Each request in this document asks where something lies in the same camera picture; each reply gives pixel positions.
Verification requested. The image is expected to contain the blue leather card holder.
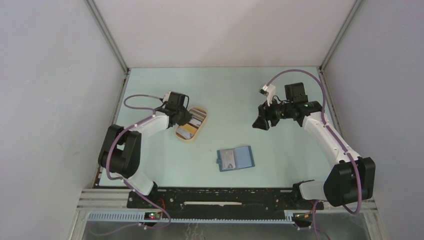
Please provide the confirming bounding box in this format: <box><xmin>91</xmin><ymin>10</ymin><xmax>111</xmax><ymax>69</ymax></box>
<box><xmin>216</xmin><ymin>146</ymin><xmax>255</xmax><ymax>172</ymax></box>

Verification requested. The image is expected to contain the left controller board with wires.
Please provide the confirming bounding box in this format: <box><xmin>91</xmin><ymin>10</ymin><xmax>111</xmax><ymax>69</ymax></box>
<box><xmin>144</xmin><ymin>198</ymin><xmax>166</xmax><ymax>220</ymax></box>

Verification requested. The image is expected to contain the controller board with wires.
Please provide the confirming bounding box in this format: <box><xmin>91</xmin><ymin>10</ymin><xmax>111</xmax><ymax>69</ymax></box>
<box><xmin>292</xmin><ymin>212</ymin><xmax>313</xmax><ymax>222</ymax></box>
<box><xmin>144</xmin><ymin>198</ymin><xmax>166</xmax><ymax>220</ymax></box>

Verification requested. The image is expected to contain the beige oval card tray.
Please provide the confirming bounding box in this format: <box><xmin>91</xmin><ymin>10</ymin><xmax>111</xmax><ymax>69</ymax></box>
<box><xmin>174</xmin><ymin>106</ymin><xmax>208</xmax><ymax>144</ymax></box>

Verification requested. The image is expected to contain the aluminium frame front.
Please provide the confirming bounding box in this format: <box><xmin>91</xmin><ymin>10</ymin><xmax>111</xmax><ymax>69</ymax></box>
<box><xmin>76</xmin><ymin>188</ymin><xmax>379</xmax><ymax>226</ymax></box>

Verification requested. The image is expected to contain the silver VIP credit card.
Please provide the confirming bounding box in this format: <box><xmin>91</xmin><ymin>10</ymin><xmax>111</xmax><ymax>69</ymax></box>
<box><xmin>219</xmin><ymin>149</ymin><xmax>236</xmax><ymax>171</ymax></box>

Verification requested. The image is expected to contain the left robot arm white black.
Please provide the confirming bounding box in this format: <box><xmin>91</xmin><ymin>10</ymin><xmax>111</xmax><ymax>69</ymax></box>
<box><xmin>98</xmin><ymin>91</ymin><xmax>193</xmax><ymax>208</ymax></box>

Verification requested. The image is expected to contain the right controller board with wires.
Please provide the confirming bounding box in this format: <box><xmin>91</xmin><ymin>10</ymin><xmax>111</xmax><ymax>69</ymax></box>
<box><xmin>292</xmin><ymin>212</ymin><xmax>313</xmax><ymax>222</ymax></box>

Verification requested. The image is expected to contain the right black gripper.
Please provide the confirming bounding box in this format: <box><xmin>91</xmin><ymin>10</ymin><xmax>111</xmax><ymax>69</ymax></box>
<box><xmin>252</xmin><ymin>95</ymin><xmax>293</xmax><ymax>131</ymax></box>

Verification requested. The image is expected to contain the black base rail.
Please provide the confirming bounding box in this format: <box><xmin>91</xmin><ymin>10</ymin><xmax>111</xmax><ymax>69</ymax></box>
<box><xmin>126</xmin><ymin>187</ymin><xmax>314</xmax><ymax>221</ymax></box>

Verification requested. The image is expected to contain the white strip on rail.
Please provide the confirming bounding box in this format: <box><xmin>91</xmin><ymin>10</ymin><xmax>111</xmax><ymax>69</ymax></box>
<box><xmin>183</xmin><ymin>201</ymin><xmax>242</xmax><ymax>207</ymax></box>

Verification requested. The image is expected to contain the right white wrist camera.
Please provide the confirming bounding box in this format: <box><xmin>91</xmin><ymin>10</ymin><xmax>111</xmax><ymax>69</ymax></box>
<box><xmin>259</xmin><ymin>84</ymin><xmax>276</xmax><ymax>106</ymax></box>

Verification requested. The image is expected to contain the stack of cards in tray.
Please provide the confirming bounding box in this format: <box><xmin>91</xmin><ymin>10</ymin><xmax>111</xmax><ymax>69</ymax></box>
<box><xmin>176</xmin><ymin>110</ymin><xmax>206</xmax><ymax>140</ymax></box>

